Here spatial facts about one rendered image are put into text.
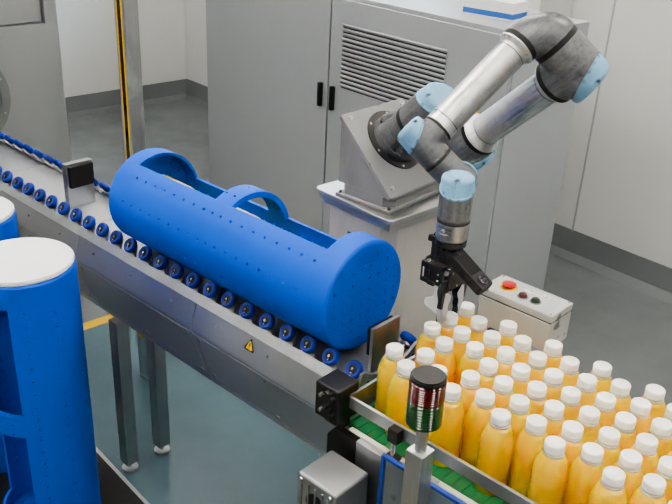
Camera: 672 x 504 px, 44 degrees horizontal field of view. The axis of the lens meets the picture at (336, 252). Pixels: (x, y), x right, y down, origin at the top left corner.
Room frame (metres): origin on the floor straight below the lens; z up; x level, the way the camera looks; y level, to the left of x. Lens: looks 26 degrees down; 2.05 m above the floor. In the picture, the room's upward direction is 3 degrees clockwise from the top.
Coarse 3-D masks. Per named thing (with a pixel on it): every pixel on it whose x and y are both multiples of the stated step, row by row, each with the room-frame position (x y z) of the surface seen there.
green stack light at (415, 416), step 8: (408, 400) 1.17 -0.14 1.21; (408, 408) 1.16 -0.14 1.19; (416, 408) 1.15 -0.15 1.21; (440, 408) 1.15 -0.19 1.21; (408, 416) 1.16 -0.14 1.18; (416, 416) 1.15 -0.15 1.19; (424, 416) 1.14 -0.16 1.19; (432, 416) 1.14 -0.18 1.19; (440, 416) 1.16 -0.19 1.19; (408, 424) 1.16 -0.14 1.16; (416, 424) 1.15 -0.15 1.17; (424, 424) 1.14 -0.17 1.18; (432, 424) 1.15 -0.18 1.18; (440, 424) 1.16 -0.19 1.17; (424, 432) 1.14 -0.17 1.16
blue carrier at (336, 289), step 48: (144, 192) 2.13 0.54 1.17; (192, 192) 2.05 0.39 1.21; (240, 192) 2.01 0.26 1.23; (144, 240) 2.13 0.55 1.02; (192, 240) 1.96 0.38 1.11; (240, 240) 1.86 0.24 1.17; (288, 240) 1.79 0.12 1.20; (336, 240) 1.98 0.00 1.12; (384, 240) 1.80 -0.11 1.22; (240, 288) 1.84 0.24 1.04; (288, 288) 1.72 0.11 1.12; (336, 288) 1.66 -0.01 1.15; (384, 288) 1.80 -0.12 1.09; (336, 336) 1.67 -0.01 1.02
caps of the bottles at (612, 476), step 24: (576, 360) 1.52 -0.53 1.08; (504, 384) 1.42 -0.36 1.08; (528, 384) 1.42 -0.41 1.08; (624, 384) 1.44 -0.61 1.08; (648, 384) 1.44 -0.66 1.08; (552, 408) 1.34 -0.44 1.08; (648, 408) 1.36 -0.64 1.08; (576, 432) 1.27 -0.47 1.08; (600, 432) 1.27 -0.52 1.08; (600, 456) 1.21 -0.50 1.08; (624, 456) 1.21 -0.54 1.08; (624, 480) 1.15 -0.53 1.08; (648, 480) 1.14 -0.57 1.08
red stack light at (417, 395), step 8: (408, 392) 1.17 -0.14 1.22; (416, 392) 1.15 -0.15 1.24; (424, 392) 1.15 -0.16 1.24; (432, 392) 1.14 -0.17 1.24; (440, 392) 1.15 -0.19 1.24; (416, 400) 1.15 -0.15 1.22; (424, 400) 1.14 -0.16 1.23; (432, 400) 1.14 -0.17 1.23; (440, 400) 1.15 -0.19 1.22; (424, 408) 1.14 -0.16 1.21; (432, 408) 1.14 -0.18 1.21
